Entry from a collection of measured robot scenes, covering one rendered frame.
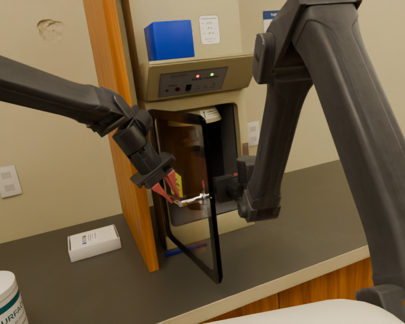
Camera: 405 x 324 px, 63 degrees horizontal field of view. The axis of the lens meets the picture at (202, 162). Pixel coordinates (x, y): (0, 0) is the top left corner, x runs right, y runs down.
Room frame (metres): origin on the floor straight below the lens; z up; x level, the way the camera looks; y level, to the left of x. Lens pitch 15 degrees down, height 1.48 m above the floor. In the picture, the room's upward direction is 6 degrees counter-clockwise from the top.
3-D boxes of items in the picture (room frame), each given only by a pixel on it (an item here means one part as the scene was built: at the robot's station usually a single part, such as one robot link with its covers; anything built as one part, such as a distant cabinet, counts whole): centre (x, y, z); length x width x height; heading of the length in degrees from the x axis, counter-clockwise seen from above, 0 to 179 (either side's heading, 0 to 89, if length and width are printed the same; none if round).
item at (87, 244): (1.02, 0.39, 0.96); 0.16 x 0.12 x 0.04; 111
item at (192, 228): (0.80, 0.06, 1.19); 0.30 x 0.01 x 0.40; 27
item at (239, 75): (0.95, -0.03, 1.46); 0.32 x 0.11 x 0.10; 110
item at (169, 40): (0.92, 0.05, 1.56); 0.10 x 0.10 x 0.09; 20
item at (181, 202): (0.72, 0.05, 1.20); 0.10 x 0.05 x 0.03; 27
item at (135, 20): (1.12, 0.04, 1.33); 0.32 x 0.25 x 0.77; 110
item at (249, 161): (0.73, -0.11, 1.21); 0.12 x 0.09 x 0.11; 7
